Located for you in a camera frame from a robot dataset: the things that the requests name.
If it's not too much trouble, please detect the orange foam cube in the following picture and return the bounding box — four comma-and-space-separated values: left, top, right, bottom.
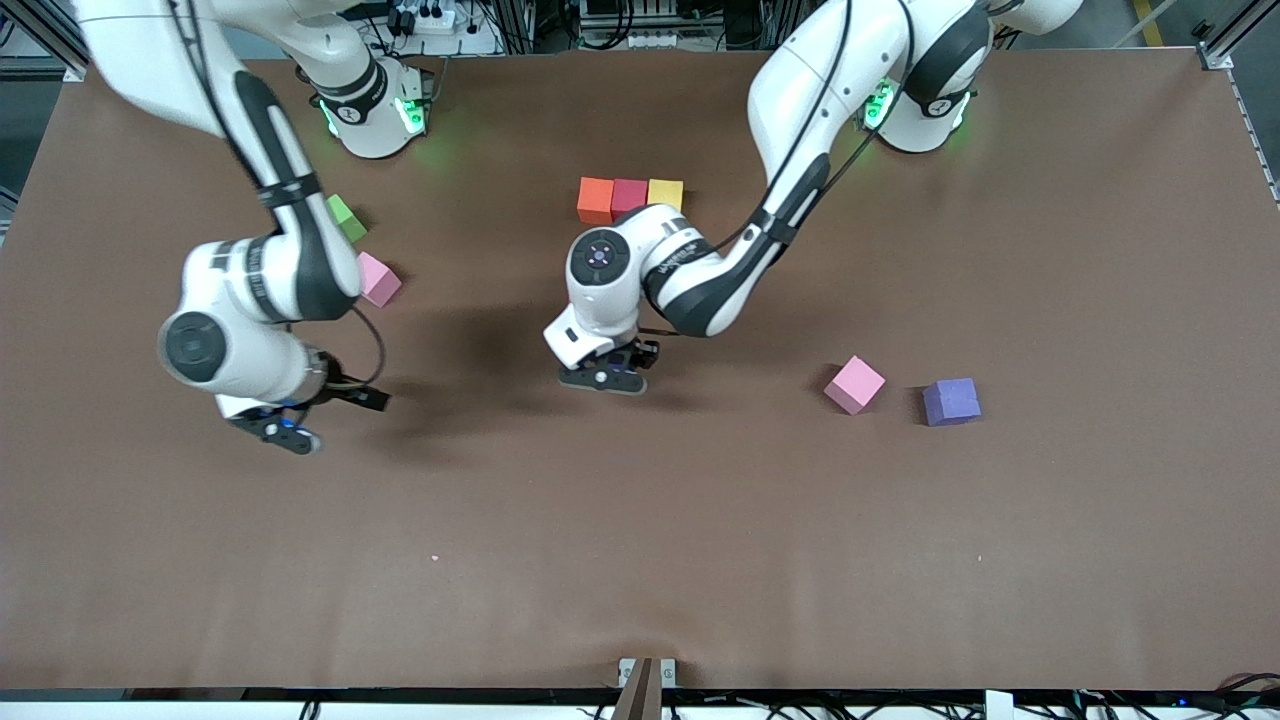
577, 177, 616, 227

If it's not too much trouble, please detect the pink foam cube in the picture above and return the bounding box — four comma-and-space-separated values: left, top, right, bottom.
824, 355, 887, 416
357, 251, 403, 308

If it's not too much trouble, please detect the green foam cube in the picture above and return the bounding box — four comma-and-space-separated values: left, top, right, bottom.
327, 194, 369, 244

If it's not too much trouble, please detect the purple foam cube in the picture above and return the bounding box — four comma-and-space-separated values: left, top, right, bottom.
922, 378, 982, 428

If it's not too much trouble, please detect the white power strip with plugs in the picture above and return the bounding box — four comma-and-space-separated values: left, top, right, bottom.
385, 3, 461, 37

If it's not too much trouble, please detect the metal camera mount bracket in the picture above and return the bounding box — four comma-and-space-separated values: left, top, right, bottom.
618, 657, 678, 720

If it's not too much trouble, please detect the aluminium frame corner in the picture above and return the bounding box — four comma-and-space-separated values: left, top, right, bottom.
1195, 0, 1280, 71
0, 0, 91, 83

